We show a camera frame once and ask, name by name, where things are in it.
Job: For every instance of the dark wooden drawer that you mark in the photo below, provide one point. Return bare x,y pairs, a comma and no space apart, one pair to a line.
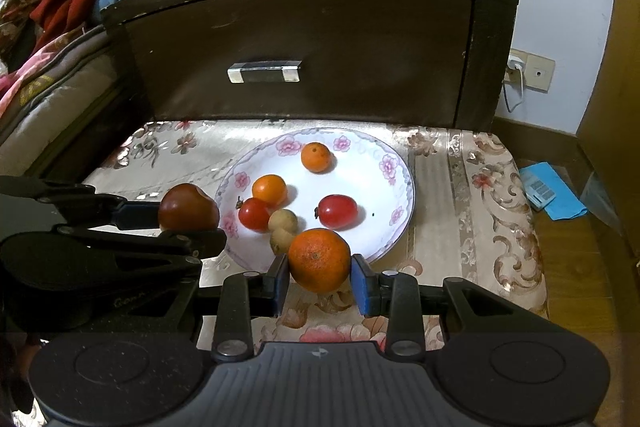
350,82

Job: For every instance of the dark wooden bed frame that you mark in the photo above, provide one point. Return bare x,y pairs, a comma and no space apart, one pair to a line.
100,142

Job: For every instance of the pink and white blanket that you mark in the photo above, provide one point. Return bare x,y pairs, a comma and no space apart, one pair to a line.
20,77

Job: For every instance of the smooth orange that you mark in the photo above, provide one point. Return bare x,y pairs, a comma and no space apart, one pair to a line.
269,189

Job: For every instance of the white charger plug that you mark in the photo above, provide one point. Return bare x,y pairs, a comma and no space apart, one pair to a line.
515,66

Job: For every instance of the white floral plate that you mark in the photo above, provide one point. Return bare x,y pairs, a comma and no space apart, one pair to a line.
360,177

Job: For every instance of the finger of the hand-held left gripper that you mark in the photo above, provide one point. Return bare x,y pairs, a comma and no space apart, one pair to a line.
150,247
135,214

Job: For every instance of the beige wall socket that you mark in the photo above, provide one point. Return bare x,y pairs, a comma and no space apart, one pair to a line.
539,74

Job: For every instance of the oblong red cherry tomato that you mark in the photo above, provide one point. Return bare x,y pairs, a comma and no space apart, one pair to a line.
337,210

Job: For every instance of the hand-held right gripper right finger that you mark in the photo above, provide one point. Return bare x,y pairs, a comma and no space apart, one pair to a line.
361,292

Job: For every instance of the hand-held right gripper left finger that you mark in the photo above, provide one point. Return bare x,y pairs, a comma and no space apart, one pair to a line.
281,287

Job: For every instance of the round red cherry tomato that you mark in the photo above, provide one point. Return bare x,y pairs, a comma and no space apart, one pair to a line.
255,214

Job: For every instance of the tan longan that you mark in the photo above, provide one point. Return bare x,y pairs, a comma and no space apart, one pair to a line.
283,221
280,241

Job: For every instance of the small orange with stem dot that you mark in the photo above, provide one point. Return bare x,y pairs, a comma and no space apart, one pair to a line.
316,157

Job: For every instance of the blue packet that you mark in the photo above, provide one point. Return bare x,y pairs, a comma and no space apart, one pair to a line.
565,202

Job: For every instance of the light wooden cabinet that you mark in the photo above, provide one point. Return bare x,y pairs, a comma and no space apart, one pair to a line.
620,107

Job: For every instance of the floral beige tablecloth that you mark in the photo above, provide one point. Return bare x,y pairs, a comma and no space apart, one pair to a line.
450,207

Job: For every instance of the large orange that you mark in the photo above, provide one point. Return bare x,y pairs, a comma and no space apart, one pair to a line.
319,259

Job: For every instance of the dark red-brown tomato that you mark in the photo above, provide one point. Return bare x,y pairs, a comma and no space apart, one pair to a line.
188,208

